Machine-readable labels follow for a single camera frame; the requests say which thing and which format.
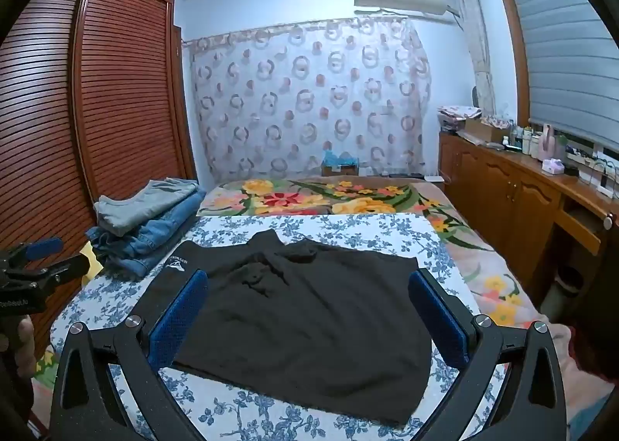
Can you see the colourful flower blanket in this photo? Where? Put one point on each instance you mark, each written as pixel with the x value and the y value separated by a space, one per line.
pixel 309 199

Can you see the cluster of toiletry bottles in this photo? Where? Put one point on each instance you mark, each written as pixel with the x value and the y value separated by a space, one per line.
pixel 524 141

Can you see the white power strip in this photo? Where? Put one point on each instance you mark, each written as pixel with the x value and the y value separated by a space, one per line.
pixel 587 162

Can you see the pink bottle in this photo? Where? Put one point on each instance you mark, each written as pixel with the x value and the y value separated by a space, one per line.
pixel 549 141

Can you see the blue floral bed sheet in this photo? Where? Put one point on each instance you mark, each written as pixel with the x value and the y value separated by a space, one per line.
pixel 367 237

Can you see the lace side curtain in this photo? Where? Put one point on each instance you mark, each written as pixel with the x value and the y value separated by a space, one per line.
pixel 476 44

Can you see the open cardboard box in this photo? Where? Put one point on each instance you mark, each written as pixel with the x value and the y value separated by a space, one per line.
pixel 486 129

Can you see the pink cloth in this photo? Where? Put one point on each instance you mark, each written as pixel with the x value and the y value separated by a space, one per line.
pixel 563 344

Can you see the stack of printed papers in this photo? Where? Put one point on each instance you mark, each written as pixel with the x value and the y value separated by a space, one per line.
pixel 457 114

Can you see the yellow plush toy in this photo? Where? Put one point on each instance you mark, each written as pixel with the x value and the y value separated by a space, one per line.
pixel 91 262

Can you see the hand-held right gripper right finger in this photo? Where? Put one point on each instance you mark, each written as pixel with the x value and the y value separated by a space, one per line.
pixel 437 320

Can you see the folded blue jeans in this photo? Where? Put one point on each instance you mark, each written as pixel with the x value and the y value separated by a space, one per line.
pixel 154 240

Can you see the person's left hand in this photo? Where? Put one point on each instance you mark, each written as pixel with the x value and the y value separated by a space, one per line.
pixel 24 344

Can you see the cardboard box with blue contents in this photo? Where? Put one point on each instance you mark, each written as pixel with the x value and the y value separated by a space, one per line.
pixel 341 164

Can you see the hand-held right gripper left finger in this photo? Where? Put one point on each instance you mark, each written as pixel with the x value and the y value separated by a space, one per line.
pixel 179 317

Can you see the wooden cabinet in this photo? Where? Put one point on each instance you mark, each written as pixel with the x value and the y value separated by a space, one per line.
pixel 503 199

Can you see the grey window blind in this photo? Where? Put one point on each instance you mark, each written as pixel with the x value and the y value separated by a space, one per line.
pixel 561 49

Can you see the waste bin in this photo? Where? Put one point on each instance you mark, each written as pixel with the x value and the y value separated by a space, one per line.
pixel 567 282

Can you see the folded grey pants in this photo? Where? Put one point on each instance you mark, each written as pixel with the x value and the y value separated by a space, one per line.
pixel 140 204

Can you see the pink tissue box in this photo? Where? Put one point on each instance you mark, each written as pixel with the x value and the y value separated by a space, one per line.
pixel 552 166

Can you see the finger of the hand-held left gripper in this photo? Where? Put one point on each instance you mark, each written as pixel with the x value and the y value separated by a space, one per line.
pixel 43 247
pixel 63 269

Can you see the wooden slatted wardrobe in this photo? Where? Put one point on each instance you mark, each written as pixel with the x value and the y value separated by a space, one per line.
pixel 111 97

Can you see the black pants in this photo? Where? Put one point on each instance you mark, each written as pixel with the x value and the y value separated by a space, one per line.
pixel 300 320

